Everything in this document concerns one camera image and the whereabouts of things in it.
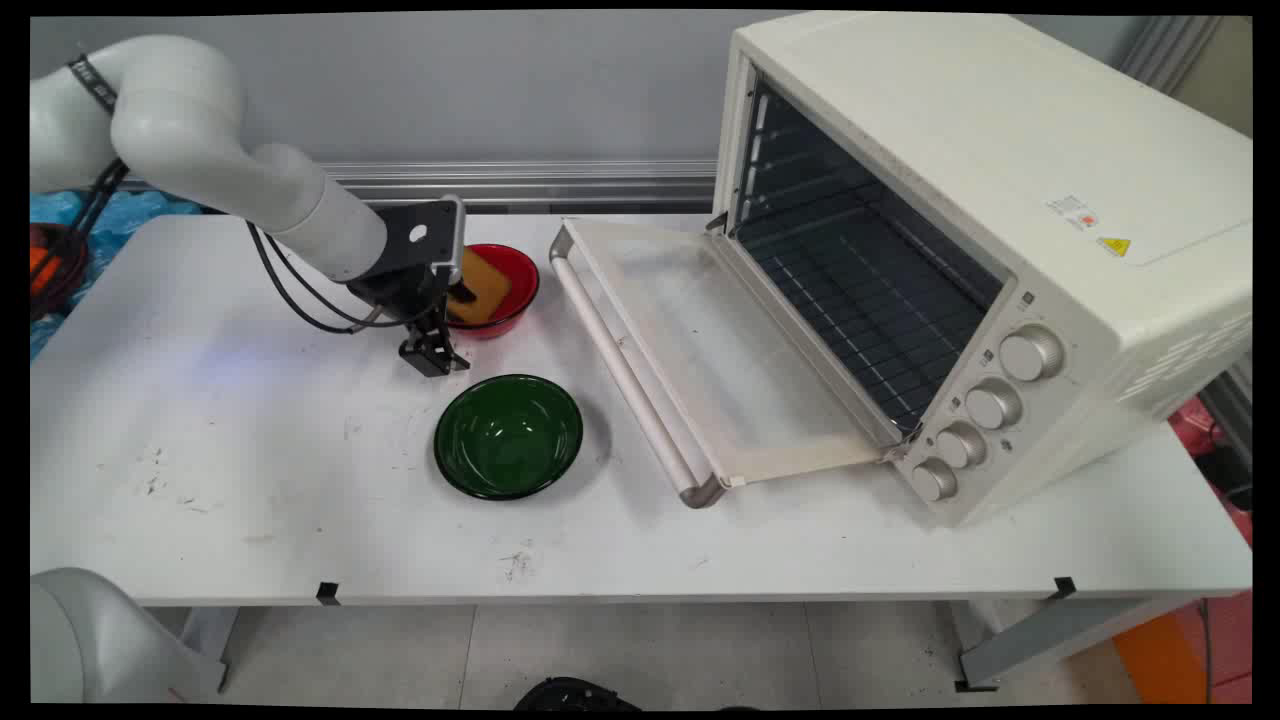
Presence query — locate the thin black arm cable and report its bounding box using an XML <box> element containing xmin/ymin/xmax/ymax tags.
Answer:
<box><xmin>246</xmin><ymin>220</ymin><xmax>386</xmax><ymax>336</ymax></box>
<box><xmin>268</xmin><ymin>235</ymin><xmax>413</xmax><ymax>329</ymax></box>

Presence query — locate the red orange container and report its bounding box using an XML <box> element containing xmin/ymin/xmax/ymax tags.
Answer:
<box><xmin>30</xmin><ymin>222</ymin><xmax>91</xmax><ymax>321</ymax></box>

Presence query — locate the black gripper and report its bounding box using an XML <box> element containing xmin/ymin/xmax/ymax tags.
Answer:
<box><xmin>348</xmin><ymin>262</ymin><xmax>472</xmax><ymax>379</ymax></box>

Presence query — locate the red plastic object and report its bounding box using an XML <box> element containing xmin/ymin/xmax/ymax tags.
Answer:
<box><xmin>1168</xmin><ymin>398</ymin><xmax>1253</xmax><ymax>546</ymax></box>

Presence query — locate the red bowl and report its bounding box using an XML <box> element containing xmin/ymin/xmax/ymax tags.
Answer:
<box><xmin>445</xmin><ymin>243</ymin><xmax>541</xmax><ymax>341</ymax></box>

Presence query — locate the black wrist camera mount plate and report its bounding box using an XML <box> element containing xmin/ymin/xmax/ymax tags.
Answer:
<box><xmin>376</xmin><ymin>197</ymin><xmax>467</xmax><ymax>291</ymax></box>

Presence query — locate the blue crumpled plastic sheet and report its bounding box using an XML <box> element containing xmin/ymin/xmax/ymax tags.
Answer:
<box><xmin>30</xmin><ymin>190</ymin><xmax>206</xmax><ymax>358</ymax></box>

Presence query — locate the grey upright table leg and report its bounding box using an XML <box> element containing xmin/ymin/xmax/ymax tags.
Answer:
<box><xmin>178</xmin><ymin>606</ymin><xmax>241</xmax><ymax>693</ymax></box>

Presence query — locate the black strap on arm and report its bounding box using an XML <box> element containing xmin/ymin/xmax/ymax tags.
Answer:
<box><xmin>68</xmin><ymin>55</ymin><xmax>119</xmax><ymax>113</ymax></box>

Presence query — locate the large silver oven knob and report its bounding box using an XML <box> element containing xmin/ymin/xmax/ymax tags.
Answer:
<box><xmin>998</xmin><ymin>325</ymin><xmax>1065</xmax><ymax>383</ymax></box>

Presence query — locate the metal wire oven rack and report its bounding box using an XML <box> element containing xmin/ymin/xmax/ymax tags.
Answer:
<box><xmin>745</xmin><ymin>200</ymin><xmax>1001</xmax><ymax>433</ymax></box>

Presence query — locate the dark green bowl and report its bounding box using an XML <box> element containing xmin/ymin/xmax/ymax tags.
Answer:
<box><xmin>433</xmin><ymin>374</ymin><xmax>585</xmax><ymax>501</ymax></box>

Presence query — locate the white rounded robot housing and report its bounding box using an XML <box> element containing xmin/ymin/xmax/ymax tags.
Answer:
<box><xmin>30</xmin><ymin>568</ymin><xmax>226</xmax><ymax>704</ymax></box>

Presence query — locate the grey slanted table leg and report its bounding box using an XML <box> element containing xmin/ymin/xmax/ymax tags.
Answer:
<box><xmin>958</xmin><ymin>598</ymin><xmax>1201</xmax><ymax>693</ymax></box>

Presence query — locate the white red label sticker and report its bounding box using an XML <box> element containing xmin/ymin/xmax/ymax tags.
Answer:
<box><xmin>1046</xmin><ymin>194</ymin><xmax>1101</xmax><ymax>231</ymax></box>

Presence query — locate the white toaster oven body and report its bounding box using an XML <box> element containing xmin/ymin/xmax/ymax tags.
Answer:
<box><xmin>712</xmin><ymin>12</ymin><xmax>1253</xmax><ymax>528</ymax></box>

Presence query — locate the black cable bundle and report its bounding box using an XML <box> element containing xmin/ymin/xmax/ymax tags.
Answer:
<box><xmin>30</xmin><ymin>158</ymin><xmax>131</xmax><ymax>301</ymax></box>

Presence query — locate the black object on floor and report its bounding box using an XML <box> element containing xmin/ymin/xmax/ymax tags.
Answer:
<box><xmin>513</xmin><ymin>677</ymin><xmax>641</xmax><ymax>712</ymax></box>

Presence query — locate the grey ribbed column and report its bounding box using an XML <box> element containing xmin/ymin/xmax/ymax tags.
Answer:
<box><xmin>1118</xmin><ymin>15</ymin><xmax>1223</xmax><ymax>96</ymax></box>

